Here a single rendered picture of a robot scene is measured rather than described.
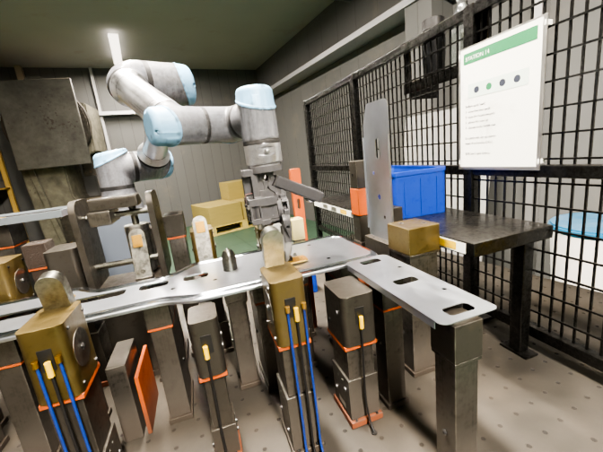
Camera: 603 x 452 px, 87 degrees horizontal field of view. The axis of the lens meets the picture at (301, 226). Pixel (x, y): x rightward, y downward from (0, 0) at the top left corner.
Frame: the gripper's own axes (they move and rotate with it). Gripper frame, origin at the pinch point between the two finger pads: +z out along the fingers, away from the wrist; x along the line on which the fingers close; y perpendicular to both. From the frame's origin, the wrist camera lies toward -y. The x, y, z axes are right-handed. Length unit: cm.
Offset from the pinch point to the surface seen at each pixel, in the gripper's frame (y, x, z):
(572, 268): -171, -45, 60
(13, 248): 65, -35, -7
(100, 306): 37.9, 0.6, 1.8
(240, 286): 12.0, 5.9, 2.5
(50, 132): 197, -490, -93
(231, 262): 12.3, -3.5, 0.1
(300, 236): -8.1, -15.8, 1.0
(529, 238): -47, 20, 2
